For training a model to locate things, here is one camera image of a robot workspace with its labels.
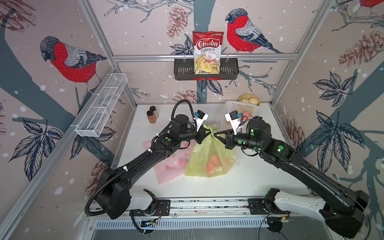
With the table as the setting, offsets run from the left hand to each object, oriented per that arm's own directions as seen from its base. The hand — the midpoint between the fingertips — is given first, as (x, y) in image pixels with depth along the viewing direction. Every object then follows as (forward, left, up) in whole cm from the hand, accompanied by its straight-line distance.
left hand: (214, 128), depth 72 cm
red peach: (-8, -1, -20) cm, 21 cm away
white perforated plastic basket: (+32, -33, -20) cm, 49 cm away
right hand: (-7, +1, +4) cm, 8 cm away
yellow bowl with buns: (+46, -36, -24) cm, 63 cm away
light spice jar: (+30, +40, -19) cm, 54 cm away
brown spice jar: (+25, +42, -23) cm, 54 cm away
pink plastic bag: (-8, +23, -28) cm, 37 cm away
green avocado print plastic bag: (-10, +7, -9) cm, 15 cm away
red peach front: (-12, +1, -22) cm, 25 cm away
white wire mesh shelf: (+11, +60, +3) cm, 61 cm away
